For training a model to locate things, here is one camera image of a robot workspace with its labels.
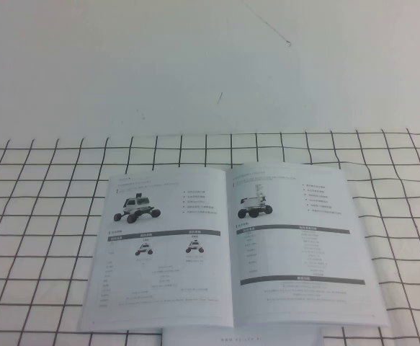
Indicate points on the white black-grid checkered tablecloth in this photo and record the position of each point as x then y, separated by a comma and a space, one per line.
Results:
44, 216

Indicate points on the white product catalog book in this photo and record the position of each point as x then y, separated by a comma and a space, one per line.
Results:
209, 252

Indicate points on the white closed booklet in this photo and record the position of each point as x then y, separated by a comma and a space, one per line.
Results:
242, 337

